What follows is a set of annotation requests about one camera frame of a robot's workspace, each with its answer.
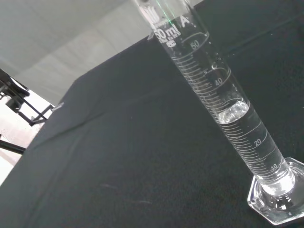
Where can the black bench cloth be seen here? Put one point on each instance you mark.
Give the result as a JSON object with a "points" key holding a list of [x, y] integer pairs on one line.
{"points": [[118, 147]]}

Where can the clear cloth clip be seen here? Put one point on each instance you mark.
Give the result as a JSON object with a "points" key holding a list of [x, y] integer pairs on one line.
{"points": [[58, 107], [150, 36]]}

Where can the black tripod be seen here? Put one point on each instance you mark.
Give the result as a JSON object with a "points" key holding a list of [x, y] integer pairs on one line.
{"points": [[21, 95]]}

